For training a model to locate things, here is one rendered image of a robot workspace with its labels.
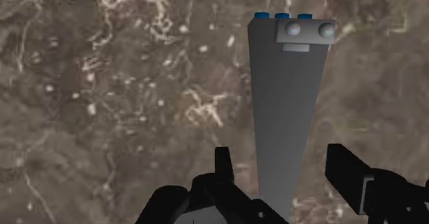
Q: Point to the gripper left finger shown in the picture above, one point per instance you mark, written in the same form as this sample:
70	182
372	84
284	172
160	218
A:
219	189

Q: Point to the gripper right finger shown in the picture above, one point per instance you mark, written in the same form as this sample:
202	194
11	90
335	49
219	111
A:
378	189

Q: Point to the tall grey block with blue knobs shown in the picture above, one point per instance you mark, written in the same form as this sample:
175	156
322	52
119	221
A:
284	116

